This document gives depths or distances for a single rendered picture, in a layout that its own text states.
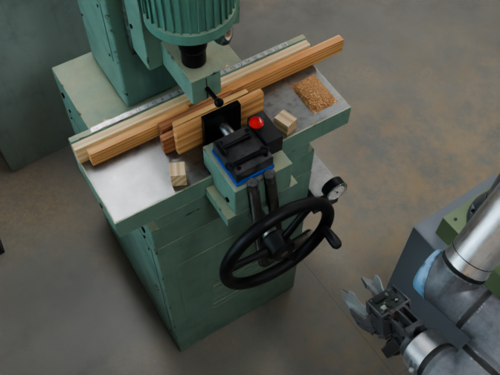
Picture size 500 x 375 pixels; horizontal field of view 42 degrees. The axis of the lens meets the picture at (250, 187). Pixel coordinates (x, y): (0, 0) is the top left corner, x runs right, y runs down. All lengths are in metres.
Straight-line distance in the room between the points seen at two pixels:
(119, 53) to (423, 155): 1.46
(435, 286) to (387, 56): 1.82
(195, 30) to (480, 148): 1.72
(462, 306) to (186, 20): 0.70
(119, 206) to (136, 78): 0.36
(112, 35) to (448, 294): 0.87
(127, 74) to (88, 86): 0.18
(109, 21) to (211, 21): 0.32
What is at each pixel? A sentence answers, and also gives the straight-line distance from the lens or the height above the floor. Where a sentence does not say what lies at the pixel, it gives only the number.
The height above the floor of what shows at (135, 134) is 0.94.
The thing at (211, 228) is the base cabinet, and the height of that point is 0.68.
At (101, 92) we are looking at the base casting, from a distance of 1.70.
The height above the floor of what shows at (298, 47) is 0.95.
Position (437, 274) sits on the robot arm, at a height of 0.98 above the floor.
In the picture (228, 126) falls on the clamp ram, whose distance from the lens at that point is 1.38.
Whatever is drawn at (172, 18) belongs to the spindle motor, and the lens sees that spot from 1.18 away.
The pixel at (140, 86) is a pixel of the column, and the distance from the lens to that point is 1.62.
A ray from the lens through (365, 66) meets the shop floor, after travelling 2.87.
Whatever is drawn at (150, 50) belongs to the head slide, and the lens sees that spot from 1.41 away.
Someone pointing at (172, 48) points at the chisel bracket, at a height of 1.07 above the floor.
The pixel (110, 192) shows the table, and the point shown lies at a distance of 1.39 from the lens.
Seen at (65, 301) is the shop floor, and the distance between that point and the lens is 2.30.
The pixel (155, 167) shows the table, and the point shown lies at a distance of 1.41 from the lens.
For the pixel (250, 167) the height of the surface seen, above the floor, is 1.00.
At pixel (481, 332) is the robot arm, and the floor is 0.96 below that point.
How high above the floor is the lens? 2.05
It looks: 57 degrees down
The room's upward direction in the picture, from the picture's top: 1 degrees clockwise
